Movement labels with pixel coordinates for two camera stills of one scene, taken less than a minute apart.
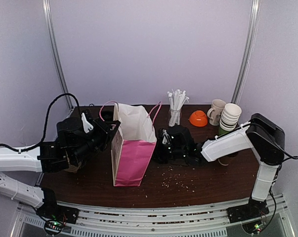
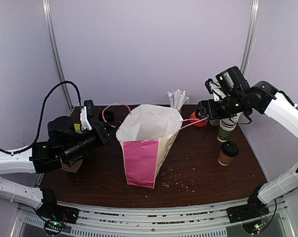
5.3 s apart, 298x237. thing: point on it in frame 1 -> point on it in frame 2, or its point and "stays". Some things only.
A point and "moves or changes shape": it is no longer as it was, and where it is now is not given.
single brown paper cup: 225,160 stays
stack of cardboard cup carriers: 73,169 stays
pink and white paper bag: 132,145 moves or changes shape
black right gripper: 162,147 -> 204,109
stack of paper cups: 231,114 stays
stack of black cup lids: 106,115 stays
